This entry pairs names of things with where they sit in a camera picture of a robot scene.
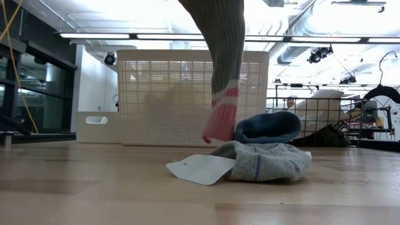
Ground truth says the white card tag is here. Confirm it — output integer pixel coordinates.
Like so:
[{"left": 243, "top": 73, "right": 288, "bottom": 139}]
[{"left": 165, "top": 154, "right": 237, "bottom": 187}]

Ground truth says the ribbed grey sock pink cuff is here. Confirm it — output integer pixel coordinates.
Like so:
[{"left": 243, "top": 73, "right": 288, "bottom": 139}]
[{"left": 177, "top": 0, "right": 246, "bottom": 144}]

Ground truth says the blue sock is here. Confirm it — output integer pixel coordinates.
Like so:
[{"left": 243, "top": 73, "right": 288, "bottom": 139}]
[{"left": 234, "top": 111, "right": 303, "bottom": 144}]

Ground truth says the grey knit sock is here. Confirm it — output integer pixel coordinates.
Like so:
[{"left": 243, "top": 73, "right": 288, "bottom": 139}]
[{"left": 209, "top": 140, "right": 313, "bottom": 183}]

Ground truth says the black cloth with white print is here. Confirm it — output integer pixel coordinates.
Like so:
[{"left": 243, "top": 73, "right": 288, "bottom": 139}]
[{"left": 292, "top": 124, "right": 350, "bottom": 148}]

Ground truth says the large white perforated laundry basket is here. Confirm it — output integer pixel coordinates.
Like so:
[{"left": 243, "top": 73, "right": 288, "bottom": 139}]
[{"left": 116, "top": 49, "right": 271, "bottom": 148}]

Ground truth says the person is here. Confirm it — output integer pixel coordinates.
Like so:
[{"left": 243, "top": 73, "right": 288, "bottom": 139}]
[{"left": 284, "top": 96, "right": 297, "bottom": 111}]

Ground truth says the small white plastic bin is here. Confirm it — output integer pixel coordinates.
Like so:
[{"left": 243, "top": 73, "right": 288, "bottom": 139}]
[{"left": 76, "top": 111, "right": 121, "bottom": 144}]

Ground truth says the ceiling light strip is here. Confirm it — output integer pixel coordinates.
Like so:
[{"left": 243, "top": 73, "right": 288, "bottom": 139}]
[{"left": 59, "top": 32, "right": 400, "bottom": 44}]

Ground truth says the black track spotlight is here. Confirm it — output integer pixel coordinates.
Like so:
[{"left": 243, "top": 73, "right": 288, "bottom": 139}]
[
  {"left": 306, "top": 44, "right": 334, "bottom": 65},
  {"left": 339, "top": 74, "right": 358, "bottom": 85}
]

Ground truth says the black clothes hanger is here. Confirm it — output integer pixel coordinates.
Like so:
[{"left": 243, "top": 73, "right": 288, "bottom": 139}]
[{"left": 362, "top": 51, "right": 400, "bottom": 104}]

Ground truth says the round black ceiling camera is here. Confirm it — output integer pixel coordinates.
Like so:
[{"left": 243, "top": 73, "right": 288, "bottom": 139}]
[{"left": 104, "top": 52, "right": 117, "bottom": 66}]

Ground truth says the silver ventilation duct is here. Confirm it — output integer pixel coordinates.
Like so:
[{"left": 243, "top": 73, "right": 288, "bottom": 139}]
[{"left": 276, "top": 46, "right": 310, "bottom": 66}]

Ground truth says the wire mesh basket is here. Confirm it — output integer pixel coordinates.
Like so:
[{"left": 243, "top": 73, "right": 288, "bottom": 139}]
[{"left": 265, "top": 96, "right": 369, "bottom": 148}]

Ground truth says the yellow cable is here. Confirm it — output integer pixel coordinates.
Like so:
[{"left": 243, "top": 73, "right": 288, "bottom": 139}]
[{"left": 0, "top": 0, "right": 40, "bottom": 134}]

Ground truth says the black window frame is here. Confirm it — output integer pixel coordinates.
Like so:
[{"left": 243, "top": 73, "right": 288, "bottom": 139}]
[{"left": 0, "top": 0, "right": 78, "bottom": 134}]

